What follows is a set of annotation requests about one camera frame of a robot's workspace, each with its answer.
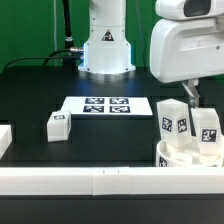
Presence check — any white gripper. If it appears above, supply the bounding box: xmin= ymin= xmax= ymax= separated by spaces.
xmin=150 ymin=0 xmax=224 ymax=108

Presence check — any round white stool seat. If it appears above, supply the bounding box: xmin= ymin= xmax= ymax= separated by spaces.
xmin=156 ymin=137 xmax=224 ymax=167

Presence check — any white front barrier wall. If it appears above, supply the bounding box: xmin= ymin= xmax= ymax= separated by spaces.
xmin=0 ymin=167 xmax=224 ymax=195

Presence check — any white barrier wall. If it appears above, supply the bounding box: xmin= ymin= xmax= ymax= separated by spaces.
xmin=0 ymin=125 xmax=12 ymax=159
xmin=0 ymin=167 xmax=224 ymax=195

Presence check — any white marker base plate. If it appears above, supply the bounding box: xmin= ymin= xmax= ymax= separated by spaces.
xmin=62 ymin=96 xmax=153 ymax=116

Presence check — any black vertical cable post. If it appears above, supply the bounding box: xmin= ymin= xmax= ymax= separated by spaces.
xmin=62 ymin=0 xmax=75 ymax=69

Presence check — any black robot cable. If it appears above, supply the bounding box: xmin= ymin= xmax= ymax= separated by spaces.
xmin=1 ymin=49 xmax=84 ymax=73

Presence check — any white left barrier wall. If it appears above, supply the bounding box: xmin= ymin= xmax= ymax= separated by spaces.
xmin=0 ymin=125 xmax=12 ymax=159

